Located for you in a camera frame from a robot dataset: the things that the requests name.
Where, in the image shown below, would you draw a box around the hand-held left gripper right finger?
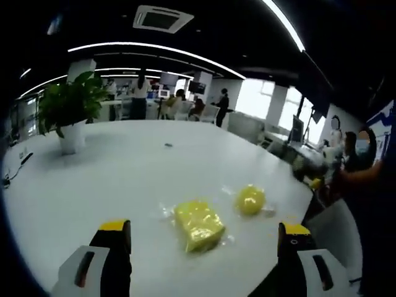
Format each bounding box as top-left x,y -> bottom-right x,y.
276,222 -> 354,297

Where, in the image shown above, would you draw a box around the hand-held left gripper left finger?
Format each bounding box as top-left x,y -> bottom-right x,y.
50,218 -> 133,297

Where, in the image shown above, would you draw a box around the round yellow silicone block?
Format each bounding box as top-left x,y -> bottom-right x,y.
234,184 -> 267,217

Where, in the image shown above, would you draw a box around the rectangular yellow silicone block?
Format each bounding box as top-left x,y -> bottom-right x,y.
173,200 -> 226,254

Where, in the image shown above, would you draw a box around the computer monitor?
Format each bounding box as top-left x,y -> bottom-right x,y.
291,114 -> 306,144

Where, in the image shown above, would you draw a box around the white chair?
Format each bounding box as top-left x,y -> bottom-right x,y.
304,197 -> 363,281

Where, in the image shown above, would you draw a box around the person's dark clothing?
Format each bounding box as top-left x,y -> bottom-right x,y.
352,154 -> 396,296

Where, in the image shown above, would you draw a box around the wide ceiling light strip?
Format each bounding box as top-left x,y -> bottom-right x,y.
261,0 -> 308,53

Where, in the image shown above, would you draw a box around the green potted plant white pot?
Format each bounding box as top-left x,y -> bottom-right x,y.
37,71 -> 108,155

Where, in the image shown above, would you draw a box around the long ceiling light strip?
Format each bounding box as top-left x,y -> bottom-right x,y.
67,41 -> 248,80

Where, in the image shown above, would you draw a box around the ceiling air conditioner vent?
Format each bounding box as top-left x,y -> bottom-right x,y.
132,4 -> 195,34

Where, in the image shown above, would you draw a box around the blue white wall poster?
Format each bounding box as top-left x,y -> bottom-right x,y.
367,100 -> 396,159

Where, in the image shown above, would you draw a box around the thin black cable with plug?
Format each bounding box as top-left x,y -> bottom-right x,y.
2,163 -> 23,187

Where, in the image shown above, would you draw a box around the blue wall screen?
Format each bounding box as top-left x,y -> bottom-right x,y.
188,80 -> 207,94

